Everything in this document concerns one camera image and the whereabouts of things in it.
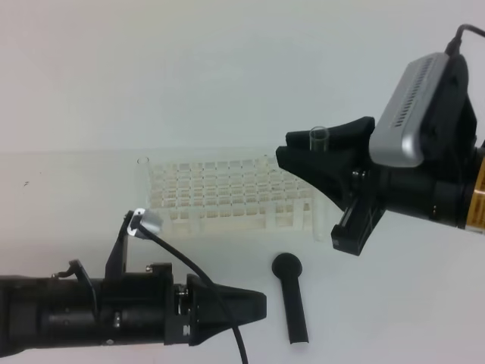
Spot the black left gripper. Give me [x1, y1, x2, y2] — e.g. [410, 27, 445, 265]
[101, 263, 267, 346]

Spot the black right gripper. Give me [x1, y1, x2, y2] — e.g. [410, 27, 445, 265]
[276, 117, 440, 256]

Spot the clear glass test tube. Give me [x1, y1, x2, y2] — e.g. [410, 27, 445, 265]
[309, 126, 330, 243]

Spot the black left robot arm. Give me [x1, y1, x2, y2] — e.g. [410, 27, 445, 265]
[1, 263, 231, 357]

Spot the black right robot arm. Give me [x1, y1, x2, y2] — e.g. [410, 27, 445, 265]
[276, 117, 484, 256]

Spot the white test tube rack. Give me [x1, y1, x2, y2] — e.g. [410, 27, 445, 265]
[143, 155, 312, 238]

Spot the clear test tube in rack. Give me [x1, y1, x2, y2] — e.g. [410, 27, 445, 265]
[134, 156, 151, 209]

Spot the black plastic scoop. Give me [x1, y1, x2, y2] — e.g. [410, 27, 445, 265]
[271, 253, 309, 344]

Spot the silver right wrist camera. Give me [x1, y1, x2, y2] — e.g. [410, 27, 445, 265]
[369, 52, 449, 168]

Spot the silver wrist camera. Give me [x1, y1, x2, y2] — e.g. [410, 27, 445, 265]
[127, 208, 163, 240]
[369, 52, 449, 168]

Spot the black left camera cable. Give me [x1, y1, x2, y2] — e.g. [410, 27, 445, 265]
[138, 219, 249, 364]

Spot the black camera cable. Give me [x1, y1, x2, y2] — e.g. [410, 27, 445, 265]
[443, 24, 485, 58]
[138, 219, 249, 364]

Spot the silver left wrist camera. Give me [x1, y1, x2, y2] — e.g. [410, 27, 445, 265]
[127, 208, 163, 240]

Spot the black right camera cable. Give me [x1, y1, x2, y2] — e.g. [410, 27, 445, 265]
[443, 24, 485, 58]

